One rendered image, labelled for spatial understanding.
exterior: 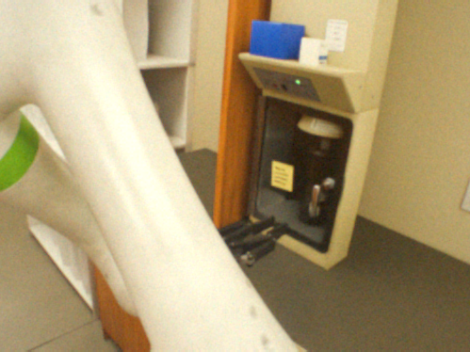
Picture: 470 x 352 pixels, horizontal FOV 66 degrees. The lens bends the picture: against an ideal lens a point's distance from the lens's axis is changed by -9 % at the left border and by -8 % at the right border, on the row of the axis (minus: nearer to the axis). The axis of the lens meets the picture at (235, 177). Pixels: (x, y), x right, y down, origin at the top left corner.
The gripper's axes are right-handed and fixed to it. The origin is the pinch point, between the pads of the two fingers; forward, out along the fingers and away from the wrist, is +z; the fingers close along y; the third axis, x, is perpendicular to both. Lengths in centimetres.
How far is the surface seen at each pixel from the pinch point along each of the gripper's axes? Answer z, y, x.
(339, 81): 12.8, -3.9, -34.6
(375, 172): 66, 5, 3
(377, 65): 28.1, -4.9, -38.2
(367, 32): 23, -3, -46
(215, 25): 66, 98, -40
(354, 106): 19.8, -5.0, -28.4
